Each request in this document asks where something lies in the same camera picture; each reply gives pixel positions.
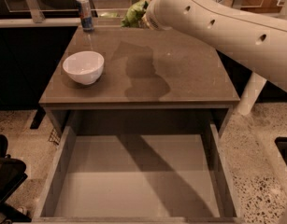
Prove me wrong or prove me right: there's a blue silver energy drink can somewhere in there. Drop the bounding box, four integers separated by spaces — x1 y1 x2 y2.
76 0 93 31

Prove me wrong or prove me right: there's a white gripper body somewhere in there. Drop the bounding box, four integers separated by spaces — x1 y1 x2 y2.
143 0 176 31

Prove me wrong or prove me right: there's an open grey top drawer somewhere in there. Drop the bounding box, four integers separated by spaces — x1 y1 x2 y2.
35 109 242 224

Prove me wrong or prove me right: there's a white ceramic bowl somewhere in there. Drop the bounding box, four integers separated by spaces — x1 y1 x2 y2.
63 51 105 85

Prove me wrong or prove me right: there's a grey cabinet counter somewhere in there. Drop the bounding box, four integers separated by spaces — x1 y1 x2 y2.
39 25 239 129

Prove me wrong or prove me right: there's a black office chair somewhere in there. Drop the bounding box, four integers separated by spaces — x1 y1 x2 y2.
0 134 32 224

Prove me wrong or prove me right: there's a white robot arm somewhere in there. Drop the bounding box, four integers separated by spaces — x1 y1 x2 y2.
144 0 287 117

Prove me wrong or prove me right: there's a green jalapeno chip bag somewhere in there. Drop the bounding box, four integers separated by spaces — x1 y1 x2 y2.
121 0 149 28

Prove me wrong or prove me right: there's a left metal railing bracket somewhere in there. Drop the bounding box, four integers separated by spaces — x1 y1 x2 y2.
25 0 45 23

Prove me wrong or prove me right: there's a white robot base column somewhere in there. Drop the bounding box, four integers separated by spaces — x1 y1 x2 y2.
237 72 266 116

